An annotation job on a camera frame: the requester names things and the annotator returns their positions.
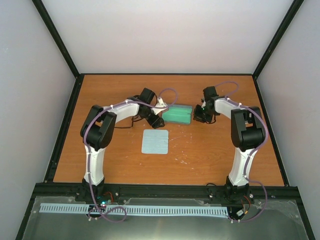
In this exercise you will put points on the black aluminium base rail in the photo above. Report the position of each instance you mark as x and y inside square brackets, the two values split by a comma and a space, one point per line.
[120, 193]

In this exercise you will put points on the frame post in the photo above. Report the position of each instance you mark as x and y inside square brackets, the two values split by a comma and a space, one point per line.
[47, 20]
[281, 30]

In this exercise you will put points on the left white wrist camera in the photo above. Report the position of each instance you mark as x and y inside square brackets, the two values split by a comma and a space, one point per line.
[160, 106]

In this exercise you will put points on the black sunglasses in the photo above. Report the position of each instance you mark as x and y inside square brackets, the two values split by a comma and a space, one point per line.
[127, 123]

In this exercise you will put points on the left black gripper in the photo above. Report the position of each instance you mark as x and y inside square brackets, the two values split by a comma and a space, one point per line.
[154, 122]

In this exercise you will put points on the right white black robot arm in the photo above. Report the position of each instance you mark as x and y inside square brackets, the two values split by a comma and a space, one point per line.
[248, 133]

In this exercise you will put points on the right back frame post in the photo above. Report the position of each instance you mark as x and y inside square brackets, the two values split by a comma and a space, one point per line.
[281, 30]

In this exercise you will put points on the light blue cleaning cloth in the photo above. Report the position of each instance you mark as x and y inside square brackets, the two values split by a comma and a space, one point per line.
[155, 141]

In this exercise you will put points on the grey green glasses case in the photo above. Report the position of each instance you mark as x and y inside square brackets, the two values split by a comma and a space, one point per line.
[179, 114]

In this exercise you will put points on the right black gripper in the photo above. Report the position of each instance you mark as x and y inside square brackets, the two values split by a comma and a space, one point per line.
[197, 117]

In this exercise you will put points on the left back frame post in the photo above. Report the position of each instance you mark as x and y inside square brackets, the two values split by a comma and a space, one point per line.
[47, 20]

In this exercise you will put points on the light blue cable duct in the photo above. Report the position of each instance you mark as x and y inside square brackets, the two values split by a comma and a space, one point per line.
[139, 210]

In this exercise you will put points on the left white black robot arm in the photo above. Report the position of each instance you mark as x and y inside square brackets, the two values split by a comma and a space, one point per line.
[98, 129]

